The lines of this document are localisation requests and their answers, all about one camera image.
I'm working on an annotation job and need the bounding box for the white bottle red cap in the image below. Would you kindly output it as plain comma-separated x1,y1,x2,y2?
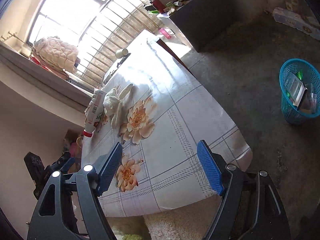
84,89,106,138

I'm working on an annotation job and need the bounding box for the white glove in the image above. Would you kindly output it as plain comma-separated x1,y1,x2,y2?
103,83,133,129

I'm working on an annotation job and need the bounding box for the silver data cable box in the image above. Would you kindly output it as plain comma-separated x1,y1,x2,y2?
284,72,308,110

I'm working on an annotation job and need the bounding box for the teal mesh trash basket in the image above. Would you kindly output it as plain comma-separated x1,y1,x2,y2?
279,59,319,125

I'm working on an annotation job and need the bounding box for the red gift bag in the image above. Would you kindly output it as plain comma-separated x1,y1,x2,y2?
63,129,84,159

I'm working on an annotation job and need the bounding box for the floral table cloth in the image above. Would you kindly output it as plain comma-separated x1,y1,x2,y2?
82,31,253,217

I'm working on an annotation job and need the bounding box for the pink quilted jacket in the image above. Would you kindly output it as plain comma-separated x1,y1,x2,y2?
34,36,79,74

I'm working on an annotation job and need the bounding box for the white paper cup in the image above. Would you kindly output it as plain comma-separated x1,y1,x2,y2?
115,48,129,59

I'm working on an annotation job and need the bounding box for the pink cup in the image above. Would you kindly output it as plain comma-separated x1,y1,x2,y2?
159,28,172,39

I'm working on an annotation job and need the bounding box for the red canister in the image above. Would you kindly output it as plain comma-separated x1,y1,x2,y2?
152,0,166,14

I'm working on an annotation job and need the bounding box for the dark cabinet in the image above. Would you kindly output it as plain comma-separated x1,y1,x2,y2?
169,0,239,52

